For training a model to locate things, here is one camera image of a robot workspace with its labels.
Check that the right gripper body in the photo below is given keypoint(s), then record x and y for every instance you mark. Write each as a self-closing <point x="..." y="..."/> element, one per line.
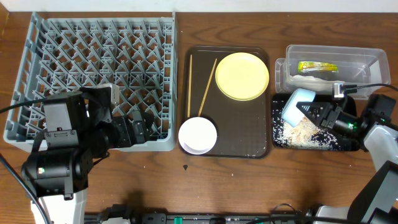
<point x="340" y="121"/>

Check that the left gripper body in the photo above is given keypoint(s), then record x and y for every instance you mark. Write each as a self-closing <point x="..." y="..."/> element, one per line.
<point x="120" y="135"/>

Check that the light blue bowl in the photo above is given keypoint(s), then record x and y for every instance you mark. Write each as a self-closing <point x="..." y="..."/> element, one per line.
<point x="290" y="113"/>

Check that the white napkin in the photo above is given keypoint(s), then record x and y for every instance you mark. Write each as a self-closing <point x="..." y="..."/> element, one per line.
<point x="311" y="83"/>

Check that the green yellow snack wrapper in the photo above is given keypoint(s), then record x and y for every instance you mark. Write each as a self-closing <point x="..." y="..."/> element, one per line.
<point x="309" y="66"/>

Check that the pink white bowl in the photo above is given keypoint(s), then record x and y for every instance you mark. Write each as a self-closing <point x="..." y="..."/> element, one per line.
<point x="197" y="135"/>

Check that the wooden chopstick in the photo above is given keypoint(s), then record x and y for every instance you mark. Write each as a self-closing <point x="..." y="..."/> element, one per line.
<point x="207" y="87"/>
<point x="189" y="86"/>

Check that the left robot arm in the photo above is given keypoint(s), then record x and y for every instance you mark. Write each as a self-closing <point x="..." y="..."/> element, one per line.
<point x="80" y="131"/>

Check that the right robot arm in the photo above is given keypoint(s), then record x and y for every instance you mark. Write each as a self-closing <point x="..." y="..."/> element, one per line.
<point x="376" y="134"/>

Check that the spilled rice waste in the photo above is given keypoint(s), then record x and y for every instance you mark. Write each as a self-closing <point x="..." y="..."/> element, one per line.
<point x="304" y="136"/>

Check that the black waste tray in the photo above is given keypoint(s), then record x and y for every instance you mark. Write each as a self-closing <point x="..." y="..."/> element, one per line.
<point x="278" y="102"/>

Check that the clear plastic bin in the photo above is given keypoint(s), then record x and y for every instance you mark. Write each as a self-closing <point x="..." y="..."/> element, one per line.
<point x="356" y="66"/>

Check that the dark brown serving tray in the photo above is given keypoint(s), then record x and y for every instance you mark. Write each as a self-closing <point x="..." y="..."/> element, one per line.
<point x="243" y="127"/>

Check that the yellow round plate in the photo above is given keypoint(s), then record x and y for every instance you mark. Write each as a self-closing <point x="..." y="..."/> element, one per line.
<point x="242" y="76"/>

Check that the grey plastic dish rack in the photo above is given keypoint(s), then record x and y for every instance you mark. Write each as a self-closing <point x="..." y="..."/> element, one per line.
<point x="138" y="54"/>

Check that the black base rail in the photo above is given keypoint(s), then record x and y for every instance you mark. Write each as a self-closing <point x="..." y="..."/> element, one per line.
<point x="123" y="214"/>

